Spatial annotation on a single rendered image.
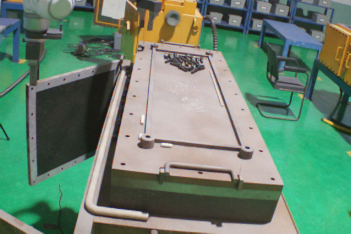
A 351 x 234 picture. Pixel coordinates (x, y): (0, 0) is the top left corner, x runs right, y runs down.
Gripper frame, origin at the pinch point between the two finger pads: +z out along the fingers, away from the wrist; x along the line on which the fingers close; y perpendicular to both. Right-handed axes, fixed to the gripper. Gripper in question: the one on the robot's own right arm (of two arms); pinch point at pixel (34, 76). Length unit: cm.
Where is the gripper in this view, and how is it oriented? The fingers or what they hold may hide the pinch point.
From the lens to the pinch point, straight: 139.1
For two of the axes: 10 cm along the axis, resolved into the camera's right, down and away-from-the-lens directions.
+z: -1.5, 9.1, 3.8
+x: 2.0, 4.1, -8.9
